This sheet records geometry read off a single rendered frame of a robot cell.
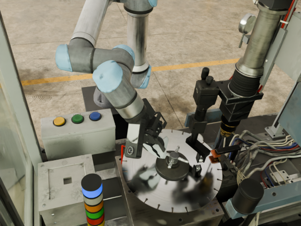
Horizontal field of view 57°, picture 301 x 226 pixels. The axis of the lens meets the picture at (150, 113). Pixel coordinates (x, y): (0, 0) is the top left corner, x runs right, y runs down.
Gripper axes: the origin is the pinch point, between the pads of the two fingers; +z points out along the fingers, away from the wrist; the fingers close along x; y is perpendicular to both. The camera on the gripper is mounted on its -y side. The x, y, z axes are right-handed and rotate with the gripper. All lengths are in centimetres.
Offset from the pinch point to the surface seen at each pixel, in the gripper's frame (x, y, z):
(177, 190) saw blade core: -6.1, -7.5, 6.0
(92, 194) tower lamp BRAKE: -5.0, -24.6, -21.7
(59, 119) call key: 42.9, 3.8, -14.5
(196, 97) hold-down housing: -15.2, 10.7, -15.4
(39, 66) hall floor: 216, 108, 18
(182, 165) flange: -4.6, 1.5, 6.0
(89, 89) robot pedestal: 65, 39, 0
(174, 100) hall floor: 93, 124, 93
